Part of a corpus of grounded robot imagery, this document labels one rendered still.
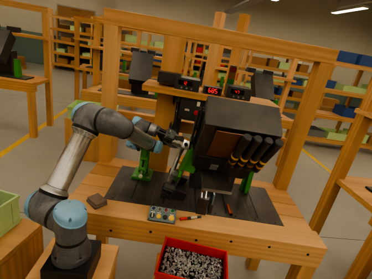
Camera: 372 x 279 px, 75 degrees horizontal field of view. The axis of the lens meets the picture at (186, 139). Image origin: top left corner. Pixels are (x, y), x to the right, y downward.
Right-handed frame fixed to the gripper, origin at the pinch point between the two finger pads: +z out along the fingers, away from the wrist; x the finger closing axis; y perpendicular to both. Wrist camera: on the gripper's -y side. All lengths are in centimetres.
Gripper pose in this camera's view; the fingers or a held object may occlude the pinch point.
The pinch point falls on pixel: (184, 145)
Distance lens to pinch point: 152.8
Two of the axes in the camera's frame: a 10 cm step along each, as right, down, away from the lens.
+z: 9.1, 4.0, 1.3
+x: 3.2, -8.6, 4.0
